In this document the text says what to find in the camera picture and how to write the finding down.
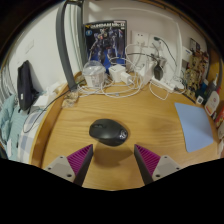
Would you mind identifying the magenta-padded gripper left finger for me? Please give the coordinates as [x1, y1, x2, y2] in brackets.
[43, 143, 94, 187]

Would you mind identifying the black computer mouse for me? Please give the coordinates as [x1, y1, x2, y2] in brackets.
[88, 118, 130, 147]

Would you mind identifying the light blue mouse pad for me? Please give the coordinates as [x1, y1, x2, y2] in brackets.
[173, 101, 215, 154]

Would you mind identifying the colourful printed box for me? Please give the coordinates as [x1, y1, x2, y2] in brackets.
[188, 37, 202, 54]

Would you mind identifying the black cable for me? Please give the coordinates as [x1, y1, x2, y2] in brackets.
[22, 80, 85, 135]

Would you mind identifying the teal bedding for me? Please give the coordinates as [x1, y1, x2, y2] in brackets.
[0, 94, 22, 158]

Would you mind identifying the white wall panel box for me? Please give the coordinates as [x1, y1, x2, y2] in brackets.
[181, 45, 194, 63]

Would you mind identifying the blue robot model kit box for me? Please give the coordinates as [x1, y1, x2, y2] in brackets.
[83, 19, 128, 73]

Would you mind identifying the small white clock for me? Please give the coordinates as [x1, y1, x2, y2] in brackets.
[195, 95, 205, 106]

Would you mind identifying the white power strip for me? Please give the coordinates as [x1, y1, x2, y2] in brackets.
[150, 76, 177, 94]

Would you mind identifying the clear plastic cup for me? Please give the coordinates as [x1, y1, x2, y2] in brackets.
[81, 60, 107, 89]

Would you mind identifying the white cable tangle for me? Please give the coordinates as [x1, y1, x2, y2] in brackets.
[77, 42, 174, 102]

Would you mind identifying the white charger block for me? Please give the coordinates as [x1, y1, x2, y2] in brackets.
[108, 63, 127, 83]

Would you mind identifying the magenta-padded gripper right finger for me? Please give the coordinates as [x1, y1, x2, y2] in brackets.
[133, 143, 183, 186]

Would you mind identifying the crumpled clear plastic wrapper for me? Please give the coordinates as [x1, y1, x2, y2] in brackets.
[61, 90, 80, 110]

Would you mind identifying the black bag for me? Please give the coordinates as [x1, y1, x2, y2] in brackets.
[16, 60, 40, 113]

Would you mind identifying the white wall socket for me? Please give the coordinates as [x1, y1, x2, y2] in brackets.
[131, 30, 150, 48]
[147, 32, 167, 52]

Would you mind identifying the grey metal shelf frame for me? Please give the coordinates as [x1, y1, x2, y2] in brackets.
[55, 0, 86, 93]

